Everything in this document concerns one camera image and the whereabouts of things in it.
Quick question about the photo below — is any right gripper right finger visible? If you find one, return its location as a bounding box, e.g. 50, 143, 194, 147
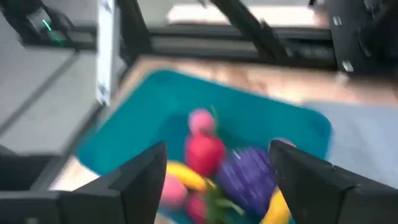
269, 139, 398, 224

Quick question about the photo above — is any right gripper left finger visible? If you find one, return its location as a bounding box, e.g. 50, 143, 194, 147
58, 142, 168, 224

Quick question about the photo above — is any pink toy peach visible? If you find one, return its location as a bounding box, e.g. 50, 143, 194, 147
160, 174, 189, 211
188, 108, 217, 137

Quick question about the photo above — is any yellow toy banana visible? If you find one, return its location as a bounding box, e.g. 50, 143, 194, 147
260, 188, 292, 224
166, 161, 208, 193

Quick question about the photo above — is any teal plastic tupperware container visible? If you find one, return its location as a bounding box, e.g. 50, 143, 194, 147
74, 68, 333, 224

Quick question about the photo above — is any red toy strawberry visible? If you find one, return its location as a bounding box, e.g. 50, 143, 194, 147
185, 186, 246, 224
185, 134, 227, 177

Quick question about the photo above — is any purple toy grape bunch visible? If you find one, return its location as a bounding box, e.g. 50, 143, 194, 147
216, 146, 279, 217

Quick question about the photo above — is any grey cloth mat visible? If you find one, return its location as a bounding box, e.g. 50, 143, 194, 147
304, 101, 398, 190

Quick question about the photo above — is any grey side desk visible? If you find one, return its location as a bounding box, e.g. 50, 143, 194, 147
0, 46, 103, 156

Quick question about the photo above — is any white desk side panel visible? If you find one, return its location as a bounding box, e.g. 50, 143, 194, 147
96, 0, 121, 106

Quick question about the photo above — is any white box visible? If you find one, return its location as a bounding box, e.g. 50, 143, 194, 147
167, 2, 315, 27

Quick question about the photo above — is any black computer mouse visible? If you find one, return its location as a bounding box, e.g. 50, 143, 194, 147
0, 0, 75, 47

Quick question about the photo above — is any black aluminium table frame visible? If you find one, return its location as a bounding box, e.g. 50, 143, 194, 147
116, 0, 340, 72

